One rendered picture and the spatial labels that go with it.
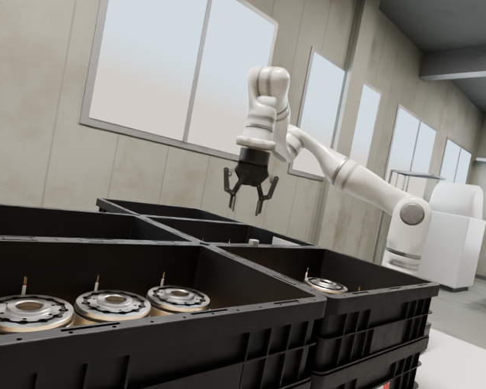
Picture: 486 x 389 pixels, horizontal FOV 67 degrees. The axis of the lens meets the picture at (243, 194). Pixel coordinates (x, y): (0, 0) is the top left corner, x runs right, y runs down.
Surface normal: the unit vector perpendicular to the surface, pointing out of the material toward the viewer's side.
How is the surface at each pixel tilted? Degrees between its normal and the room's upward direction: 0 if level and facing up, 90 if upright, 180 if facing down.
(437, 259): 90
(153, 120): 90
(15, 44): 90
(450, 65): 90
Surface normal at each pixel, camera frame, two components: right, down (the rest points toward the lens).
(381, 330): 0.66, 0.15
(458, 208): -0.71, -0.29
